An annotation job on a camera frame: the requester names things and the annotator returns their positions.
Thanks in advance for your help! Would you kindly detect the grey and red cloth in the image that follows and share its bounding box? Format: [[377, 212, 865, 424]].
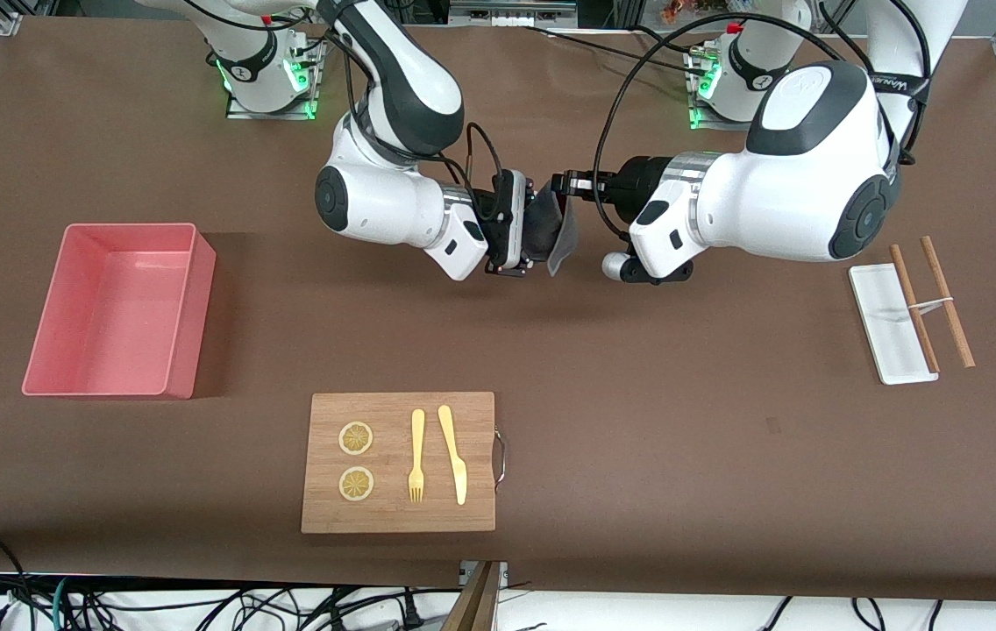
[[523, 186, 580, 278]]

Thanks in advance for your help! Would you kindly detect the brown table cover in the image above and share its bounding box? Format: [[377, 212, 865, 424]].
[[0, 16, 996, 606]]

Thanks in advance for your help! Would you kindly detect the small colourful object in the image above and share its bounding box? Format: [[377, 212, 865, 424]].
[[660, 0, 727, 25]]

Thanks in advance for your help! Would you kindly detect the yellow plastic knife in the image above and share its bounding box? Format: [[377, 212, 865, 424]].
[[438, 404, 468, 507]]

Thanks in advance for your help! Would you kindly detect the yellow plastic fork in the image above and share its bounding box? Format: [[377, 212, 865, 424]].
[[408, 408, 426, 504]]

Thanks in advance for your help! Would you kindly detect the lemon slice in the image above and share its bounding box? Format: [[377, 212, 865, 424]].
[[338, 467, 375, 503], [338, 422, 374, 457]]

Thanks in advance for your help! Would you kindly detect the white rectangular dish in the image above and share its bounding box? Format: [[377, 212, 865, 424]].
[[849, 263, 939, 386]]

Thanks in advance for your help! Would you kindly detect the wooden cutting board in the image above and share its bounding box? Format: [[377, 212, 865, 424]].
[[301, 392, 508, 535]]

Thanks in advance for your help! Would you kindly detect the pink plastic bin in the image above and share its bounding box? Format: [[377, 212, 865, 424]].
[[22, 223, 217, 401]]

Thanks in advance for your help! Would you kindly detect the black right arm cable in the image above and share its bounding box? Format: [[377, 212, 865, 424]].
[[438, 123, 509, 222]]

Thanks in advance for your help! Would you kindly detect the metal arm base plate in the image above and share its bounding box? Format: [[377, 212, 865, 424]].
[[226, 39, 321, 121], [688, 48, 762, 132]]

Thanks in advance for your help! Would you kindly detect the grey metal enclosure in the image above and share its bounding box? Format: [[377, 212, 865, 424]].
[[448, 0, 580, 29]]

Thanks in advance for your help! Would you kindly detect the black power plug cable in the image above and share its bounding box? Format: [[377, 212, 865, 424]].
[[323, 589, 425, 630]]

